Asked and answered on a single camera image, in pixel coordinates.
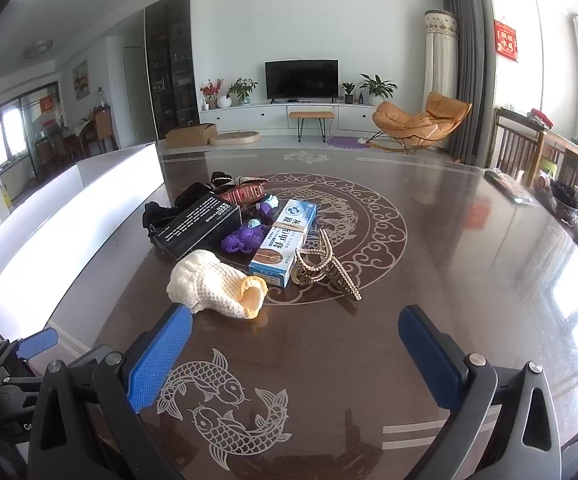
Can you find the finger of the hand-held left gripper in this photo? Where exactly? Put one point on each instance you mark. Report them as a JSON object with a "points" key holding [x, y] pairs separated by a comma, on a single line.
{"points": [[39, 342]]}

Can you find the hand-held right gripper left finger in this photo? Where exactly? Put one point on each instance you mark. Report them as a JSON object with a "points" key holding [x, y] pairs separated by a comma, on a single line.
{"points": [[159, 355]]}

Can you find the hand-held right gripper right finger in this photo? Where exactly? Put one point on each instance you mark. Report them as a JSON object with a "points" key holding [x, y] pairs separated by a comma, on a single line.
{"points": [[431, 360]]}

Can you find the cream knitted glove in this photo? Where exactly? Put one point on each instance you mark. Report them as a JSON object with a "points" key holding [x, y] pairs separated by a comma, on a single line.
{"points": [[204, 280]]}

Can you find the white storage box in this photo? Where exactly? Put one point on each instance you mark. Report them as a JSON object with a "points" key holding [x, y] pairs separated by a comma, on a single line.
{"points": [[69, 220]]}

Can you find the black cardboard box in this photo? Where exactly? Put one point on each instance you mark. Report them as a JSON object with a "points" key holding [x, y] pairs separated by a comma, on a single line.
{"points": [[194, 230]]}

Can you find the gold pearl hair claw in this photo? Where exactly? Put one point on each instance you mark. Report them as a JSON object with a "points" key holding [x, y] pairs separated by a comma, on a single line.
{"points": [[329, 265]]}

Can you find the black velvet beaded scrunchie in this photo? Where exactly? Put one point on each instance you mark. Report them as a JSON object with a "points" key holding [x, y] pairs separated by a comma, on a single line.
{"points": [[156, 215]]}

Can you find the purple octopus toy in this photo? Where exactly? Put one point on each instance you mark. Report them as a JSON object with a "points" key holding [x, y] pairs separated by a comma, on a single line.
{"points": [[244, 240]]}

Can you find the blue white medicine box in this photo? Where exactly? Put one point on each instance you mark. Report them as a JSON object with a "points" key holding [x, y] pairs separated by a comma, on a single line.
{"points": [[284, 240]]}

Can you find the red hair claw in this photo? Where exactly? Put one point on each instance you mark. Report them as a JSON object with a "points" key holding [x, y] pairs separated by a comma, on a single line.
{"points": [[241, 192]]}

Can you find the small purple toy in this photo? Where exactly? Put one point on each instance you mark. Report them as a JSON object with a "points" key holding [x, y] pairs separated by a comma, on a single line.
{"points": [[269, 207]]}

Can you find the dark patterned desktop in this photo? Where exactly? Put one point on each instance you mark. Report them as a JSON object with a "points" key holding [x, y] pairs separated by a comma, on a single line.
{"points": [[369, 320]]}

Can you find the dark flat tray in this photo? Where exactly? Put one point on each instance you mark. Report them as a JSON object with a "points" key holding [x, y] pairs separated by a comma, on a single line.
{"points": [[511, 187]]}

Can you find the beige cat scratcher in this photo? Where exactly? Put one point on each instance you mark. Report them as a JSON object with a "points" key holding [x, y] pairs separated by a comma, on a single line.
{"points": [[234, 139]]}

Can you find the purple floor mat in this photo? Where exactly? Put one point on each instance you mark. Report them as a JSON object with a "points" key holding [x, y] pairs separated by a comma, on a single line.
{"points": [[346, 143]]}

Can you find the red door decoration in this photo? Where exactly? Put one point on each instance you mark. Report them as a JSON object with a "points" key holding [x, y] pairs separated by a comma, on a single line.
{"points": [[46, 105]]}

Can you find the orange rocking chair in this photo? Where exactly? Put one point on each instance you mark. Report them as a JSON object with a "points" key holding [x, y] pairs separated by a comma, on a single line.
{"points": [[409, 120]]}

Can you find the white television cabinet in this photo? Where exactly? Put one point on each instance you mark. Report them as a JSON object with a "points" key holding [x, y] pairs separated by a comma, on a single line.
{"points": [[249, 117]]}

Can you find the white door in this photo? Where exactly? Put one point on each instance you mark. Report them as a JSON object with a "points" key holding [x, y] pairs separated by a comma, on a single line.
{"points": [[134, 95]]}

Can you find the red flower plant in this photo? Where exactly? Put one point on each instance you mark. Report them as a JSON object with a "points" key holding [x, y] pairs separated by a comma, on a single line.
{"points": [[211, 91]]}

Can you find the orange bench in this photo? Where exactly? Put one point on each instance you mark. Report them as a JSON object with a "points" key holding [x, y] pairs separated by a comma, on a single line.
{"points": [[311, 115]]}

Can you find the green potted plant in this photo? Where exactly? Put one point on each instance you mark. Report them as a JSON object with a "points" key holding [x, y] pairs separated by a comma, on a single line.
{"points": [[243, 89]]}

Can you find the large leafy potted plant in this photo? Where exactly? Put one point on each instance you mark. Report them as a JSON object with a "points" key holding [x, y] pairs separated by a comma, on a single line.
{"points": [[378, 86]]}

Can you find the small potted plant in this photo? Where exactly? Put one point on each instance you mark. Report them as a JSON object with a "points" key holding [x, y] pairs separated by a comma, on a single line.
{"points": [[348, 91]]}

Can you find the round ceiling light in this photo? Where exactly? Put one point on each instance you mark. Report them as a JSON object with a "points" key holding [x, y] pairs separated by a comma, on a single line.
{"points": [[39, 49]]}

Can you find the dark display cabinet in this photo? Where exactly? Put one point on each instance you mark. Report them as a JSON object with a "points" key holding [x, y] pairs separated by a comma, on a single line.
{"points": [[171, 60]]}

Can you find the covered standing air conditioner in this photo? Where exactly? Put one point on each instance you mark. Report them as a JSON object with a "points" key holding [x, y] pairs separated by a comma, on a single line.
{"points": [[441, 60]]}

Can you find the grey curtain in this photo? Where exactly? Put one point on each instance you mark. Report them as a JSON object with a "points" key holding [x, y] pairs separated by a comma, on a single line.
{"points": [[474, 60]]}

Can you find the black flat television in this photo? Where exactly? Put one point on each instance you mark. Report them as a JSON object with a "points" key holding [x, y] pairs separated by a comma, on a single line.
{"points": [[301, 79]]}

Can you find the wall painting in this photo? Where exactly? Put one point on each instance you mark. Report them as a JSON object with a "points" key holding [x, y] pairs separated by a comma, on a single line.
{"points": [[80, 80]]}

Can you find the red wall hanging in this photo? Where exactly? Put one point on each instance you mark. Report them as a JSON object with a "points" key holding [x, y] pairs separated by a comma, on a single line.
{"points": [[506, 40]]}

